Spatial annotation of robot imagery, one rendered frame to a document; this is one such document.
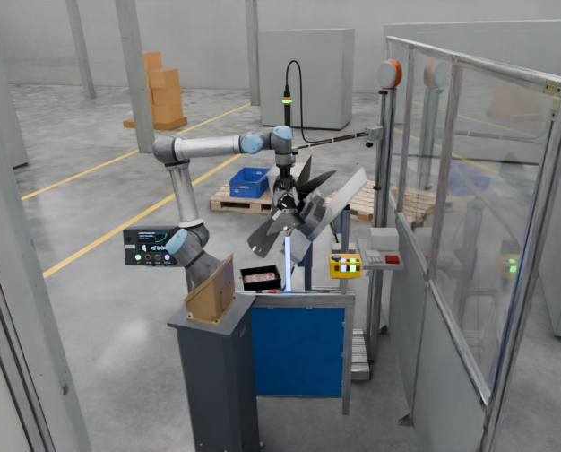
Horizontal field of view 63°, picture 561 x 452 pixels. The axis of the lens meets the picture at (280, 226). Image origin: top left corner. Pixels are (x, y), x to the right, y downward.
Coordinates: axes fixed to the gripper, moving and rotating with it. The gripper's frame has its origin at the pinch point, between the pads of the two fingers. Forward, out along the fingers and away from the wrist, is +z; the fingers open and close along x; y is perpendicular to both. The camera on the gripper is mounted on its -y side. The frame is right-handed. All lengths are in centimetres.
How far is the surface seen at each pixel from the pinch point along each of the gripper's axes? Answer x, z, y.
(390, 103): 58, -27, -89
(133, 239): -79, 21, -8
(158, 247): -66, 26, -7
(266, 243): -16, 45, -48
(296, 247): 1, 44, -41
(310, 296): 10, 58, -12
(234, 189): -90, 118, -341
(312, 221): 11, 32, -51
